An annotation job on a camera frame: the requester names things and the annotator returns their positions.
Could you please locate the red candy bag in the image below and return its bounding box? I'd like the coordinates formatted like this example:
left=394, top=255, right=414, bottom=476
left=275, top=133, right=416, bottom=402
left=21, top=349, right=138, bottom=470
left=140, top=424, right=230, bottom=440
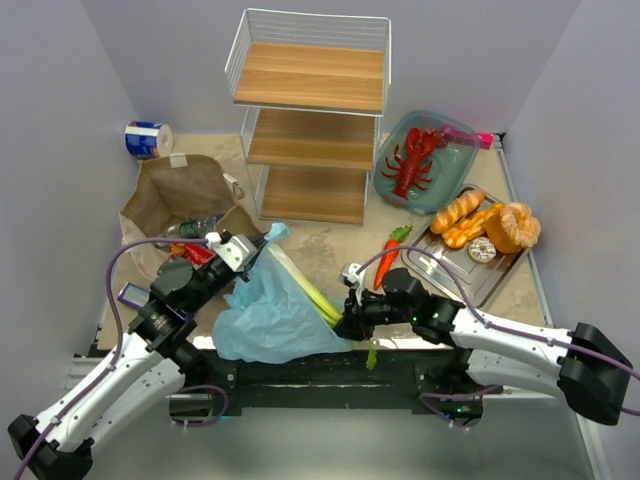
left=169, top=243, right=214, bottom=266

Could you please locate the green white celery stalk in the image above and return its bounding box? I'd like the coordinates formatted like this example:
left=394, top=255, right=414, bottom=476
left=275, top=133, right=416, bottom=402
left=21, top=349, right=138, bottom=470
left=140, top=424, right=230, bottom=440
left=272, top=247, right=381, bottom=371

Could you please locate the red chili pepper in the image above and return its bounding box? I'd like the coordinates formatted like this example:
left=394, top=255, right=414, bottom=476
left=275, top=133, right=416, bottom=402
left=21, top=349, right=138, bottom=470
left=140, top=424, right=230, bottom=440
left=373, top=225, right=413, bottom=289

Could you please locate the green label water bottle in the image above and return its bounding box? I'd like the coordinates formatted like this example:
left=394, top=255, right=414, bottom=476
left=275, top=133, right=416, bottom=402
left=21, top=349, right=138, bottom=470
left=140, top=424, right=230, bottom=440
left=163, top=214, right=223, bottom=239

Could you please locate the light blue plastic bag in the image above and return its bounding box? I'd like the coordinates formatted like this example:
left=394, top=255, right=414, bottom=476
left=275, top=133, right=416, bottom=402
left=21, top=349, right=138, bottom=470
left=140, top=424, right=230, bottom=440
left=212, top=222, right=352, bottom=364

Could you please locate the brown paper grocery bag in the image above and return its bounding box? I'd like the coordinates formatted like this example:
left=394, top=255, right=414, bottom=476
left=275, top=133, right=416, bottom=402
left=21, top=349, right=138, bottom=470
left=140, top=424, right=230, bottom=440
left=118, top=152, right=266, bottom=281

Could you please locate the twisted sugar donut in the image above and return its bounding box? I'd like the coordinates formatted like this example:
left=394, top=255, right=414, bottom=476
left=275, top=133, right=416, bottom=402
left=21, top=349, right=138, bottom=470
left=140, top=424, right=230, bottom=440
left=500, top=203, right=541, bottom=253

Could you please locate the red toy lobster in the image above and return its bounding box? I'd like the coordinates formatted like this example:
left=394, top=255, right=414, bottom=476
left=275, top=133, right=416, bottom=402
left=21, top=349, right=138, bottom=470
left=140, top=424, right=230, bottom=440
left=381, top=127, right=446, bottom=200

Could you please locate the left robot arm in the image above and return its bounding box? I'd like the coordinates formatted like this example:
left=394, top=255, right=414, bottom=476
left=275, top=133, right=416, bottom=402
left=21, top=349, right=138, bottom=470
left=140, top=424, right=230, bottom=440
left=8, top=256, right=252, bottom=479

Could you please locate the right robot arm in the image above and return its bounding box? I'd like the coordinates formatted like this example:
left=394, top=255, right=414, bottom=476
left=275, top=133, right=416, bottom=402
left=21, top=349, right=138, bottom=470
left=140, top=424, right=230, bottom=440
left=335, top=263, right=634, bottom=426

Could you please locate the teal plastic food container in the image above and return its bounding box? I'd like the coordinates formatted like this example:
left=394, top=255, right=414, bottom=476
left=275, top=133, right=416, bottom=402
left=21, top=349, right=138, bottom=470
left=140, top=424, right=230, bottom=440
left=372, top=110, right=480, bottom=215

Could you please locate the purple chocolate bar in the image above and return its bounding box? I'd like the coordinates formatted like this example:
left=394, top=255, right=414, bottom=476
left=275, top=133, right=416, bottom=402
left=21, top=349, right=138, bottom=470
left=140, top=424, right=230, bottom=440
left=117, top=282, right=194, bottom=321

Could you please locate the round frosted donut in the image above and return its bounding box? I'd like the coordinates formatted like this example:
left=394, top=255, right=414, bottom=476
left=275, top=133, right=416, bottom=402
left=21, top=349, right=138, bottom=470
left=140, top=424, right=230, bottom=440
left=467, top=236, right=497, bottom=263

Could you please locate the long bread loaf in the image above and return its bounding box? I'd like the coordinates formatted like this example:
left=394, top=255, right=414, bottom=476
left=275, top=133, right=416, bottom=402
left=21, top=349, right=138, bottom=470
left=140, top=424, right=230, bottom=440
left=430, top=189, right=486, bottom=234

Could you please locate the orange croissant bread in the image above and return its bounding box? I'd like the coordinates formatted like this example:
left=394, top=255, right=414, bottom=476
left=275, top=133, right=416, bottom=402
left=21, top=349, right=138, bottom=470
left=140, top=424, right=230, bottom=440
left=442, top=210, right=495, bottom=249

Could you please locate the blue white toilet paper roll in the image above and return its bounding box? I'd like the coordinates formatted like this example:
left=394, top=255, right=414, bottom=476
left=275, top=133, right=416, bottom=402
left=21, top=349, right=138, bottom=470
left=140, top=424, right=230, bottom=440
left=124, top=121, right=173, bottom=160

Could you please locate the pink purple toy vegetable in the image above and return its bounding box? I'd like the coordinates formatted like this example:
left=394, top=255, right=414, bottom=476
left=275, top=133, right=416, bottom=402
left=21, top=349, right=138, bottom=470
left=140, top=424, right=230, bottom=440
left=438, top=125, right=479, bottom=146

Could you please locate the pink small object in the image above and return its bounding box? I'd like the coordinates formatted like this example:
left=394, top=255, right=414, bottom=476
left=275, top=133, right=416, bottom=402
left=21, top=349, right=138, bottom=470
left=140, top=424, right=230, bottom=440
left=477, top=132, right=494, bottom=150

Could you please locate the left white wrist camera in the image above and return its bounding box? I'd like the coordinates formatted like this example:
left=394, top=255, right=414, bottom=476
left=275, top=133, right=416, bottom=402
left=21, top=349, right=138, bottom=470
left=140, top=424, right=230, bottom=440
left=205, top=232, right=258, bottom=273

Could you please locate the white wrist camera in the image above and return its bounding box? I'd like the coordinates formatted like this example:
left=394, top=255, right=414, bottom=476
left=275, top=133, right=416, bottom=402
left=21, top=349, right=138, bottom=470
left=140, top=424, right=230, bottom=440
left=339, top=263, right=366, bottom=304
left=205, top=232, right=258, bottom=273

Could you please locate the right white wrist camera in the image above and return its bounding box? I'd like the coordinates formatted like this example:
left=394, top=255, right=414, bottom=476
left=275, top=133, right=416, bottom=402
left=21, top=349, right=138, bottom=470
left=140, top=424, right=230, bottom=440
left=339, top=263, right=366, bottom=304

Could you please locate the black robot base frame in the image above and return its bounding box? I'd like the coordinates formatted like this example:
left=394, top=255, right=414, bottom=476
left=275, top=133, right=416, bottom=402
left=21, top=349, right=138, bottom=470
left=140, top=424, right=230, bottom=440
left=166, top=349, right=502, bottom=426

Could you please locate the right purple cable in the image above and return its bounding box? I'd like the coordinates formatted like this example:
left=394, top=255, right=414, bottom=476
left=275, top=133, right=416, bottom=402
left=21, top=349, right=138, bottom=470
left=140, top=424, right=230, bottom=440
left=359, top=245, right=640, bottom=429

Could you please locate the purple cable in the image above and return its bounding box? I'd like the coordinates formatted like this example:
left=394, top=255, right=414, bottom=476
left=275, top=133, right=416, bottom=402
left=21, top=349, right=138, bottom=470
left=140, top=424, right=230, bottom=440
left=12, top=236, right=221, bottom=479
left=359, top=245, right=640, bottom=429

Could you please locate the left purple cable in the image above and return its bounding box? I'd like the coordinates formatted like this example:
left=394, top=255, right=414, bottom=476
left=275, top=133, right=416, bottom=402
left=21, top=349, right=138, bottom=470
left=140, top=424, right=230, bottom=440
left=12, top=236, right=221, bottom=479

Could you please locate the white wire wooden shelf rack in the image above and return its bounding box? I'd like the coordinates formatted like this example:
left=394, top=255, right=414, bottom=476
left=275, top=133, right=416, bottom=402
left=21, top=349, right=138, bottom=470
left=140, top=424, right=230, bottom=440
left=225, top=8, right=392, bottom=225

